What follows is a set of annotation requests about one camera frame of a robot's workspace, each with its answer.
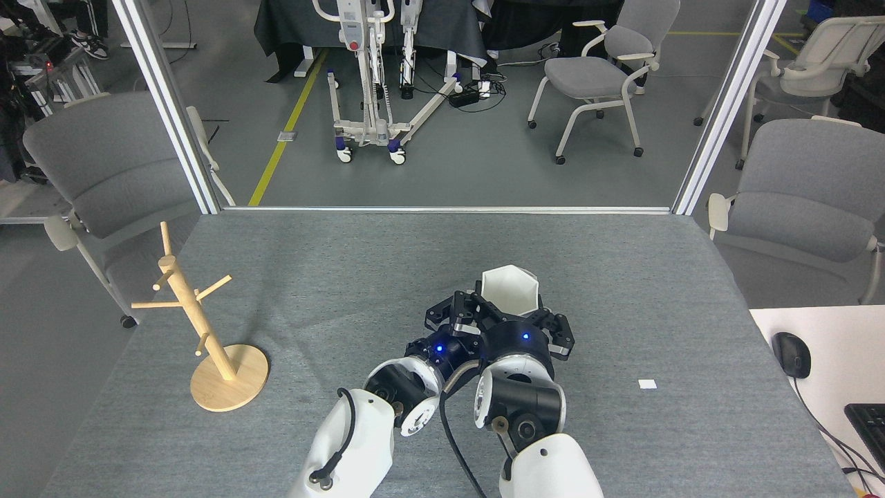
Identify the black computer mouse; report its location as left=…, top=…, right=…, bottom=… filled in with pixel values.
left=772, top=332, right=812, bottom=379

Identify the white desk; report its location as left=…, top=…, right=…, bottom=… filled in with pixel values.
left=750, top=305, right=885, bottom=498

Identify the dark equipment rack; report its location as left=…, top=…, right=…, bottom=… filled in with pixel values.
left=0, top=0, right=103, bottom=184

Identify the white hexagonal cup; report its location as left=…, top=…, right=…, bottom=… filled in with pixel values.
left=481, top=265, right=541, bottom=320

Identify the black mouse cable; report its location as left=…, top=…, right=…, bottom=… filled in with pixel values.
left=790, top=377, right=885, bottom=486

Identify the black table cloth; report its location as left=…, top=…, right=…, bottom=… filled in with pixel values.
left=254, top=0, right=489, bottom=67

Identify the white stand on wheels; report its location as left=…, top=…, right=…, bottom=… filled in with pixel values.
left=311, top=0, right=464, bottom=165

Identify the black keyboard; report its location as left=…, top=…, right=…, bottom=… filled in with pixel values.
left=844, top=403, right=885, bottom=478

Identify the grey office chair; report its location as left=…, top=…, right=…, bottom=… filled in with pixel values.
left=707, top=116, right=885, bottom=305
left=23, top=92, right=236, bottom=329

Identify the person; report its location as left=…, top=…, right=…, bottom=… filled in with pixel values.
left=69, top=0, right=110, bottom=60

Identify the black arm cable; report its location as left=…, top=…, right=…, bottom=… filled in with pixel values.
left=309, top=387, right=357, bottom=485
left=438, top=360, right=489, bottom=498

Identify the grey chair with white frame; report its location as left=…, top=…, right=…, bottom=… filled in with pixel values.
left=527, top=0, right=682, bottom=165

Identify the white mesh office chair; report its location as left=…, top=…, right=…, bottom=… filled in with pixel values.
left=693, top=15, right=885, bottom=170

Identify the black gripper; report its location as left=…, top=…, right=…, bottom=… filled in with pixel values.
left=470, top=279, right=575, bottom=365
left=405, top=290, right=483, bottom=378

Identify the wooden cup rack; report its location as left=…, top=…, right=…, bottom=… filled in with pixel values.
left=131, top=221, right=269, bottom=413

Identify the silver frame post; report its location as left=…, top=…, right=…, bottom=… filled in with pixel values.
left=672, top=0, right=789, bottom=216
left=111, top=0, right=222, bottom=215

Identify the silver frame crossbar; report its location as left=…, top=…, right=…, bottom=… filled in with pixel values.
left=220, top=205, right=675, bottom=214

